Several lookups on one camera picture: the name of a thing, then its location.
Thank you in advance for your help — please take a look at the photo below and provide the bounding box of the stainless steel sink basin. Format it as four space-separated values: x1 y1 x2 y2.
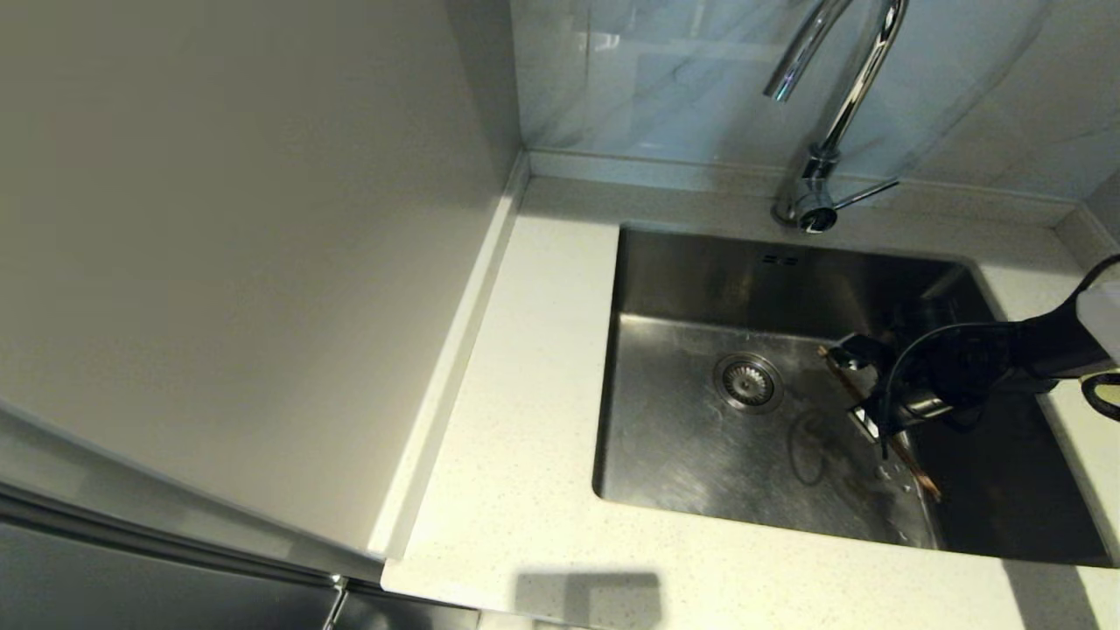
591 223 1117 568

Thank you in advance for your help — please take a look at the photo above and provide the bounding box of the round metal drain strainer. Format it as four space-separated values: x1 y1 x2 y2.
712 352 784 415

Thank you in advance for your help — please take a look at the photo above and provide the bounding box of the chrome gooseneck faucet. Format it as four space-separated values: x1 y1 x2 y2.
761 0 911 235

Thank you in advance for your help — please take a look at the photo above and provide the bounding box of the grey base cabinet front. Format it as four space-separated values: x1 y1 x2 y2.
339 582 480 630

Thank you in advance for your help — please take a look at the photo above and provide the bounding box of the grey tall cabinet door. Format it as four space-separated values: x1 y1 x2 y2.
0 378 386 630

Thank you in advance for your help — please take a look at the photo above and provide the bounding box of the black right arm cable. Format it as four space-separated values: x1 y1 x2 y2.
878 254 1120 460

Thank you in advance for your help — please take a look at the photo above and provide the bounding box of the chrome cabinet door handle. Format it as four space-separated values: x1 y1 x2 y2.
320 571 351 630

